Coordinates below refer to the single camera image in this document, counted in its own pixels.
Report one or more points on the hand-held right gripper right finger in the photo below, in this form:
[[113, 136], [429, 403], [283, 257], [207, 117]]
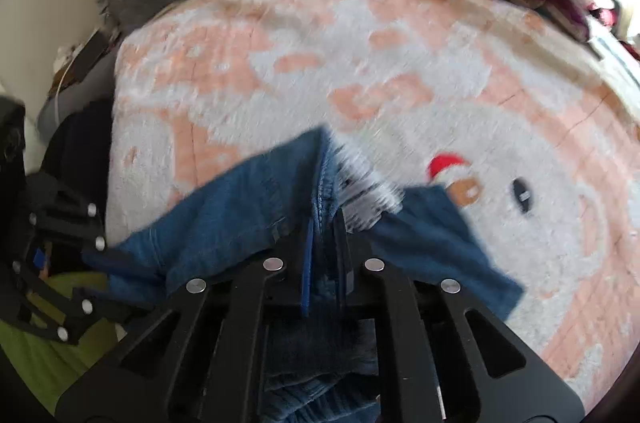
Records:
[[342, 268]]

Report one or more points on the person's green clothing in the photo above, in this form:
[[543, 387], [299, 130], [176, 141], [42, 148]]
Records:
[[40, 368]]

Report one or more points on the blue pants with lace trim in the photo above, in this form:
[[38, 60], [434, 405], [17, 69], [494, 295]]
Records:
[[225, 213]]

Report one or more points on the dark cloth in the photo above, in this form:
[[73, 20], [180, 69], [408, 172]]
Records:
[[80, 138]]

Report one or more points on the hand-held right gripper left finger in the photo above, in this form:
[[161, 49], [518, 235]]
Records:
[[306, 273]]

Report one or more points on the orange printed blanket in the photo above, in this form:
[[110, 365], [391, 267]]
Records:
[[400, 78]]

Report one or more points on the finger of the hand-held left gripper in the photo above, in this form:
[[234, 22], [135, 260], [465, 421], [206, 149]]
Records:
[[55, 308], [65, 213]]

